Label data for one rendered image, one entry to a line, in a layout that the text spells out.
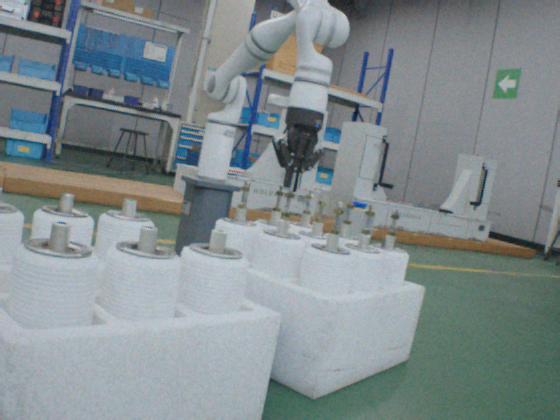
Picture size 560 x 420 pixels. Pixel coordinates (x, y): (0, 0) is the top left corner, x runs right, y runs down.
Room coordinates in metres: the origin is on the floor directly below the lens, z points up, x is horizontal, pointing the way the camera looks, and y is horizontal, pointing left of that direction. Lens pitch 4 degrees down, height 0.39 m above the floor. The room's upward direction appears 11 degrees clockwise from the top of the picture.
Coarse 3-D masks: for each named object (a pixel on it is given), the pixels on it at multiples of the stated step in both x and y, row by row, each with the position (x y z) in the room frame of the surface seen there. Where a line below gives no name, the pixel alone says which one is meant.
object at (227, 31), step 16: (224, 0) 7.38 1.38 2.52; (240, 0) 7.50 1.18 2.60; (224, 16) 7.40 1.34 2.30; (240, 16) 7.52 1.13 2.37; (224, 32) 7.43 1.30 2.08; (240, 32) 7.55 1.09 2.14; (208, 48) 7.34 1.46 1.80; (224, 48) 7.45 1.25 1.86; (208, 64) 7.36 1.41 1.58; (208, 112) 7.43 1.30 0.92
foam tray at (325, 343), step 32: (256, 288) 0.97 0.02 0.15; (288, 288) 0.93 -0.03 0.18; (352, 288) 1.00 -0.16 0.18; (384, 288) 1.08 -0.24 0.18; (416, 288) 1.13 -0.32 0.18; (288, 320) 0.92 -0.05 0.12; (320, 320) 0.88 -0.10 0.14; (352, 320) 0.92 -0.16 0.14; (384, 320) 1.03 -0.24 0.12; (416, 320) 1.17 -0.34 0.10; (288, 352) 0.91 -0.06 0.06; (320, 352) 0.87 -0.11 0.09; (352, 352) 0.95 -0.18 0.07; (384, 352) 1.06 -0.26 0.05; (288, 384) 0.90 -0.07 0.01; (320, 384) 0.87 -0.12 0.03
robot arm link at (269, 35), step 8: (288, 16) 1.37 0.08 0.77; (296, 16) 1.35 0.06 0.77; (264, 24) 1.40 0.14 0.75; (272, 24) 1.39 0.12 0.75; (280, 24) 1.38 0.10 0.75; (288, 24) 1.36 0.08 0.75; (256, 32) 1.40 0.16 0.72; (264, 32) 1.39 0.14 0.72; (272, 32) 1.38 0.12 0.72; (280, 32) 1.38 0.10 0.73; (288, 32) 1.37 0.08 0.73; (256, 40) 1.40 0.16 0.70; (264, 40) 1.40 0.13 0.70; (272, 40) 1.39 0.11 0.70; (280, 40) 1.39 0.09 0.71; (264, 48) 1.41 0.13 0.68; (272, 48) 1.41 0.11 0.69
